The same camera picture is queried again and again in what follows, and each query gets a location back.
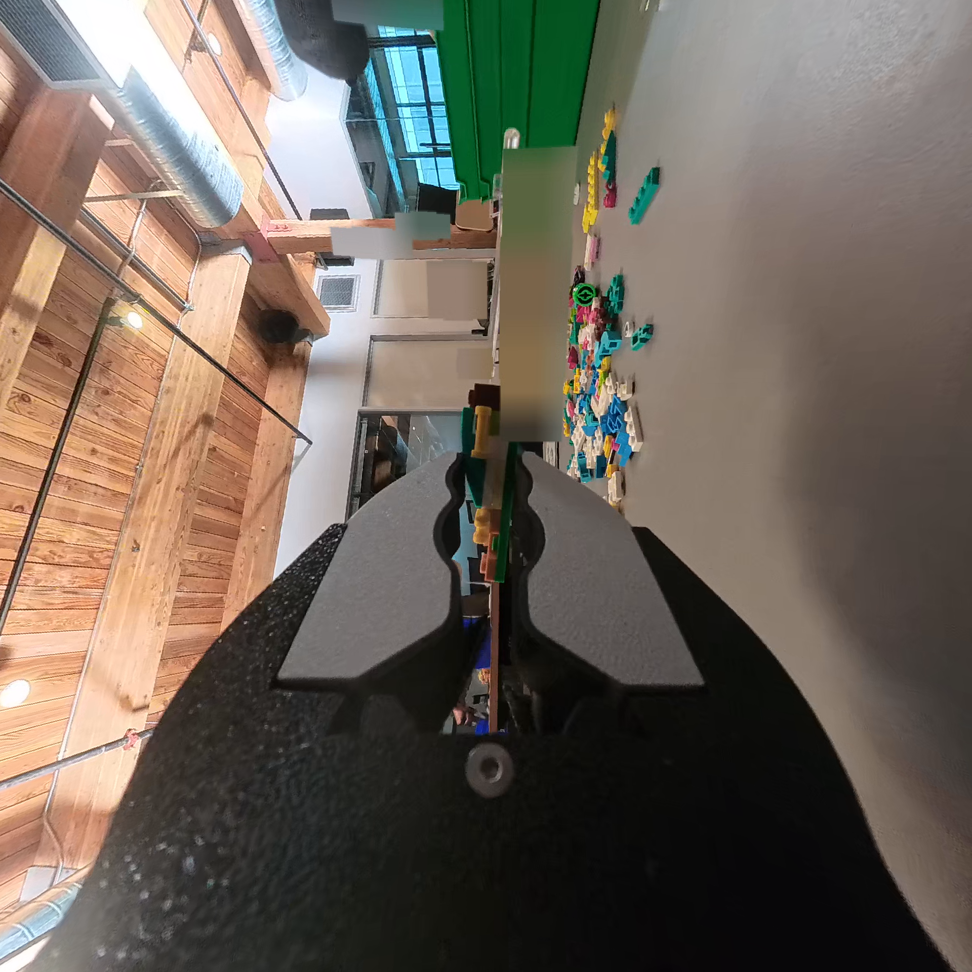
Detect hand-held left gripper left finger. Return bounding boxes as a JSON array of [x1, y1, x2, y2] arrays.
[[277, 452, 466, 734]]

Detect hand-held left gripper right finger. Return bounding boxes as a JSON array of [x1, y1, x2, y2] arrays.
[[507, 452, 707, 734]]

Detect grey desk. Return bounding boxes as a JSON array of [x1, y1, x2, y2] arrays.
[[486, 0, 972, 972]]

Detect glass door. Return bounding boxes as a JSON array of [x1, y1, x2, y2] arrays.
[[347, 409, 466, 522]]

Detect pile of colourful toy bricks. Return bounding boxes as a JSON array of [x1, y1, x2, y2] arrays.
[[560, 105, 648, 508]]

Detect brick model on green plate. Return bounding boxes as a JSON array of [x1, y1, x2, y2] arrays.
[[459, 382, 521, 587]]

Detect black metal rod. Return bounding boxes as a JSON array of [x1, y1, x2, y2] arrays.
[[0, 178, 314, 446]]

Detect black ceiling speaker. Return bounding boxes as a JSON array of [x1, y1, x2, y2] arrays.
[[257, 307, 311, 345]]

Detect long teal toy brick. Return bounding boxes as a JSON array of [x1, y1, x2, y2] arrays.
[[627, 166, 662, 226]]

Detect large window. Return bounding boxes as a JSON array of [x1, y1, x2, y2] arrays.
[[345, 26, 461, 218]]

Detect black round object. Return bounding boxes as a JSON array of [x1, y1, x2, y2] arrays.
[[272, 0, 375, 84]]

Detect large silver air duct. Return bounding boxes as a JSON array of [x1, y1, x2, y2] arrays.
[[0, 0, 246, 230]]

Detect green base plate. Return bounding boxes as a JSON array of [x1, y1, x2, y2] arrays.
[[436, 0, 602, 205]]

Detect narrow silver air duct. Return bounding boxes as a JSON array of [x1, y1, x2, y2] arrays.
[[240, 0, 309, 103]]

